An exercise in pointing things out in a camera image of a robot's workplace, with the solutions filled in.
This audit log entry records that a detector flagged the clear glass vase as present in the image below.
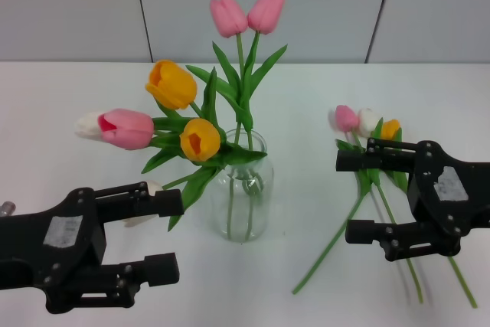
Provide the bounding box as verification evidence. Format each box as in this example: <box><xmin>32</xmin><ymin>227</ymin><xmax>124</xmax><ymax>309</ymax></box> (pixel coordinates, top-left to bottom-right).
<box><xmin>210</xmin><ymin>129</ymin><xmax>276</xmax><ymax>244</ymax></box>

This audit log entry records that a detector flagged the small orange tulip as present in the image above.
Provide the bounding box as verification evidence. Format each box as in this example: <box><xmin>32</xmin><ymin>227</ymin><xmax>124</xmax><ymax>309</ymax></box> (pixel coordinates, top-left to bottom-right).
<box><xmin>179</xmin><ymin>118</ymin><xmax>269</xmax><ymax>169</ymax></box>
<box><xmin>381</xmin><ymin>119</ymin><xmax>479</xmax><ymax>309</ymax></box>

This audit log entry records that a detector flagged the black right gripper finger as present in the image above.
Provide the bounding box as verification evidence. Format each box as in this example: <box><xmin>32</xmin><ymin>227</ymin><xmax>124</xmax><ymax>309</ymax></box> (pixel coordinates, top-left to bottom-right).
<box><xmin>335</xmin><ymin>137</ymin><xmax>420</xmax><ymax>173</ymax></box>

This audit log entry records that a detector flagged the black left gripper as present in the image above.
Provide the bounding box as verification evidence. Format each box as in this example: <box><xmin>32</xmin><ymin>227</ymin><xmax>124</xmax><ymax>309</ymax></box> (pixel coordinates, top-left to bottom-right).
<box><xmin>0</xmin><ymin>181</ymin><xmax>185</xmax><ymax>315</ymax></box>

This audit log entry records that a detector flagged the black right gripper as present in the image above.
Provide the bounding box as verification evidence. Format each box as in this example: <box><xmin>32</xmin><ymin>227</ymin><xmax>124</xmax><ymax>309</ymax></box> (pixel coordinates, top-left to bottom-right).
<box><xmin>345</xmin><ymin>141</ymin><xmax>490</xmax><ymax>263</ymax></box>

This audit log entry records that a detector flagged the pink tulip with open bloom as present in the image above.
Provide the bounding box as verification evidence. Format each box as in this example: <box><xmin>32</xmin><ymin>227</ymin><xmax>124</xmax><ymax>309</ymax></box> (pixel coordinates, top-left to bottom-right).
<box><xmin>97</xmin><ymin>108</ymin><xmax>204</xmax><ymax>175</ymax></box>

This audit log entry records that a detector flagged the large orange tulip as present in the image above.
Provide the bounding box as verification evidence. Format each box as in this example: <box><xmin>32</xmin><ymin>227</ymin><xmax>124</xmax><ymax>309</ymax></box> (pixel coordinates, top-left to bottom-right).
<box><xmin>145</xmin><ymin>59</ymin><xmax>230</xmax><ymax>144</ymax></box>

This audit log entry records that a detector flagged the pink tulip with bloom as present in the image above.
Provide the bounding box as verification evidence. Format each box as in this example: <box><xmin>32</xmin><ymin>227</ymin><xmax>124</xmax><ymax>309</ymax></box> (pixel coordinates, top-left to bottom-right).
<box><xmin>185</xmin><ymin>0</ymin><xmax>256</xmax><ymax>240</ymax></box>
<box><xmin>329</xmin><ymin>104</ymin><xmax>425</xmax><ymax>304</ymax></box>
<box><xmin>229</xmin><ymin>0</ymin><xmax>288</xmax><ymax>240</ymax></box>
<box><xmin>97</xmin><ymin>108</ymin><xmax>204</xmax><ymax>175</ymax></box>

